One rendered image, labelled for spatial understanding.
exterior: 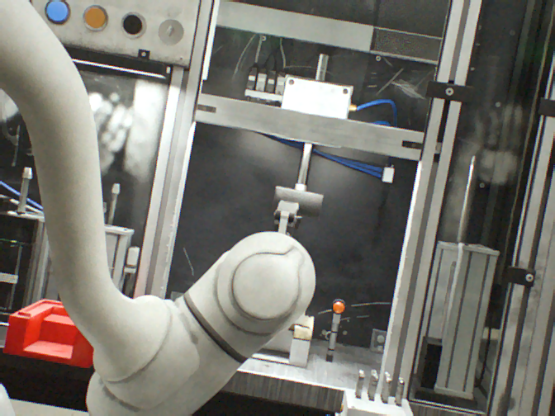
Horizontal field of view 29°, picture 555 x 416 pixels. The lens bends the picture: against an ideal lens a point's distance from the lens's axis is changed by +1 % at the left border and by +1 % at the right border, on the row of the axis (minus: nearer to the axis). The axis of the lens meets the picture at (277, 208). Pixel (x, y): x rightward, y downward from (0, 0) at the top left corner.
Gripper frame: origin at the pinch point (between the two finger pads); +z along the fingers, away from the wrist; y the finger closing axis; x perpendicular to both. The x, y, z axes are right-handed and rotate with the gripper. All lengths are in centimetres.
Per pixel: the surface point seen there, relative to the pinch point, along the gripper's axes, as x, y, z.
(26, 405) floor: 106, -113, 308
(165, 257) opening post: 18.9, -6.0, 21.4
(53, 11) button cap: 42, 29, 19
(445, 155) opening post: -22.1, 18.0, 21.5
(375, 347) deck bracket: -20, -21, 63
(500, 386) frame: -37.0, -16.4, 21.5
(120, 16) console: 32.2, 30.5, 20.5
